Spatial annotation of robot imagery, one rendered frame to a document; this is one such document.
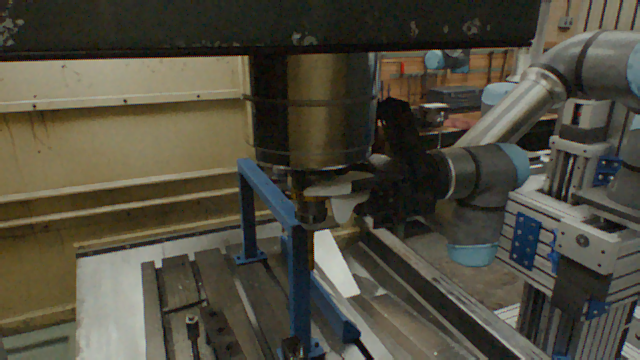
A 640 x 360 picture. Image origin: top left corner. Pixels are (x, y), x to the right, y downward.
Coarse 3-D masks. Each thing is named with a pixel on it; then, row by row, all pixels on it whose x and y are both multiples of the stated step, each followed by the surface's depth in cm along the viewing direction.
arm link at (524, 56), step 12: (552, 0) 140; (540, 12) 139; (540, 24) 141; (540, 36) 142; (516, 48) 147; (528, 48) 144; (540, 48) 144; (516, 60) 148; (528, 60) 145; (516, 72) 148
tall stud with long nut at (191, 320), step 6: (186, 318) 87; (192, 318) 86; (186, 324) 86; (192, 324) 85; (192, 330) 86; (198, 330) 87; (192, 336) 86; (198, 336) 87; (192, 342) 88; (192, 348) 88; (198, 348) 89; (198, 354) 89
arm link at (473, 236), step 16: (448, 208) 68; (464, 208) 64; (480, 208) 62; (496, 208) 62; (432, 224) 71; (448, 224) 67; (464, 224) 64; (480, 224) 63; (496, 224) 63; (448, 240) 68; (464, 240) 65; (480, 240) 64; (496, 240) 65; (448, 256) 68; (464, 256) 66; (480, 256) 65
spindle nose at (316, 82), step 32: (256, 64) 42; (288, 64) 40; (320, 64) 40; (352, 64) 41; (256, 96) 43; (288, 96) 41; (320, 96) 41; (352, 96) 42; (256, 128) 44; (288, 128) 42; (320, 128) 42; (352, 128) 43; (256, 160) 46; (288, 160) 44; (320, 160) 43; (352, 160) 45
